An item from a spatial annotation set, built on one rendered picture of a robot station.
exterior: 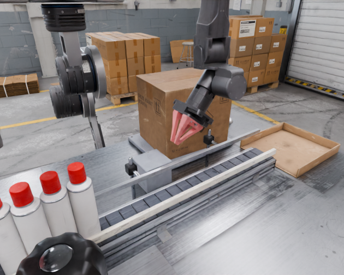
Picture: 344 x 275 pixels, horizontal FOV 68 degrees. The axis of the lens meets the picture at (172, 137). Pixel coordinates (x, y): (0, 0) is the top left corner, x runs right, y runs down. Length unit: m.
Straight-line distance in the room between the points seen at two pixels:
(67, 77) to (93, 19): 5.03
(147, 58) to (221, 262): 3.50
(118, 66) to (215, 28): 3.24
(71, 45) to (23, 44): 4.89
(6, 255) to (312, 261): 0.67
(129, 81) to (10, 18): 2.74
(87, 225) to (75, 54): 0.59
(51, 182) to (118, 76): 3.35
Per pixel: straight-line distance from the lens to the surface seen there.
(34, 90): 4.88
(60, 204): 0.57
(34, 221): 0.57
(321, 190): 0.99
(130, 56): 3.85
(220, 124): 1.04
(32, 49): 5.87
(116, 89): 3.86
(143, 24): 6.33
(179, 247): 0.70
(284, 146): 1.18
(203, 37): 0.62
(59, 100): 1.47
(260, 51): 4.31
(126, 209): 0.73
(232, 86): 0.58
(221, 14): 0.62
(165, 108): 0.86
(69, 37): 0.97
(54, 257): 0.27
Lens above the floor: 1.38
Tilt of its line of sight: 29 degrees down
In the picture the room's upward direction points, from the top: straight up
